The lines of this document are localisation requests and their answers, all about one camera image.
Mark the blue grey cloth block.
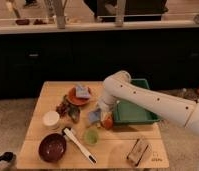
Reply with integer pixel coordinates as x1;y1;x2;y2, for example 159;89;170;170
75;85;90;99

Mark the green plastic tray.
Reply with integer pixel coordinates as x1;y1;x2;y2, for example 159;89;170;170
112;78;161;126

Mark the grey blue sponge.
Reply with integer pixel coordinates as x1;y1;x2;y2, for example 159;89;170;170
88;109;101;124

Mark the black framed card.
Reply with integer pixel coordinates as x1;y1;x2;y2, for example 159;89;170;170
127;139;149;167

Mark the dark maroon bowl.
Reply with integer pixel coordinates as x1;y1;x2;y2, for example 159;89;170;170
38;133;66;163

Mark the wooden counter ledge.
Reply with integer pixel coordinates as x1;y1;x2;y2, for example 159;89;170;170
0;20;199;35

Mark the orange plate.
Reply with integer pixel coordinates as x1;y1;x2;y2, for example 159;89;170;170
67;87;90;106

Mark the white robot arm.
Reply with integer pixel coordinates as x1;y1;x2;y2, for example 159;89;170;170
97;70;199;171

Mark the black object at floor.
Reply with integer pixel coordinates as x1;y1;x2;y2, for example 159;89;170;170
0;152;14;162

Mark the green plastic cup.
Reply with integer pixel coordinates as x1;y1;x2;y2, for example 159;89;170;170
84;129;99;145

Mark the orange fruit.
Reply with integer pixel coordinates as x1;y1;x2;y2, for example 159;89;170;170
102;116;113;130

